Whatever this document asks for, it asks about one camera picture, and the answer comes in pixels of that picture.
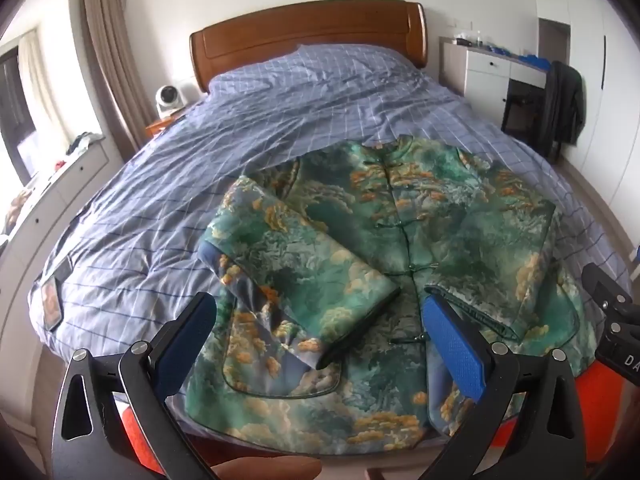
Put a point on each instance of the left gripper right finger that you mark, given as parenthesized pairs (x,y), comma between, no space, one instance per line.
(548,439)

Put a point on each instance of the white desk with drawers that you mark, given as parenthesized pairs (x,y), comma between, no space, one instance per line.
(486,79)

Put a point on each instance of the wooden headboard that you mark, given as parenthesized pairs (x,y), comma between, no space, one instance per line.
(262,35)

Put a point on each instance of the blue checked bed cover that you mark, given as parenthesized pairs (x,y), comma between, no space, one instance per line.
(134,246)

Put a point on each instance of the dark jacket on chair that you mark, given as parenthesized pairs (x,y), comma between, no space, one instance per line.
(564,111)

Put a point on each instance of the white window cabinet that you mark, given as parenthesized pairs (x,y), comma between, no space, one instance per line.
(42,221)

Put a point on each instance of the green brocade jacket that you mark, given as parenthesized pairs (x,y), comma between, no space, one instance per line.
(324,263)

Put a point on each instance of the beige curtain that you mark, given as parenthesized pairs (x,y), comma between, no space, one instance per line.
(126,109)

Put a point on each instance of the wooden nightstand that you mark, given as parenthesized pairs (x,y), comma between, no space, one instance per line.
(160,125)

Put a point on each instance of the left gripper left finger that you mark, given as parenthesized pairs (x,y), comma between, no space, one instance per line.
(89,439)

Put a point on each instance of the orange red clothing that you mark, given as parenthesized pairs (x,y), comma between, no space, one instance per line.
(602,398)

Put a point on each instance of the person's left hand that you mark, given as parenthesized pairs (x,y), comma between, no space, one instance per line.
(269,468)

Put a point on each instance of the smartphone on bed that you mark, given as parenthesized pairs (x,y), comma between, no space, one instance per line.
(51,294)

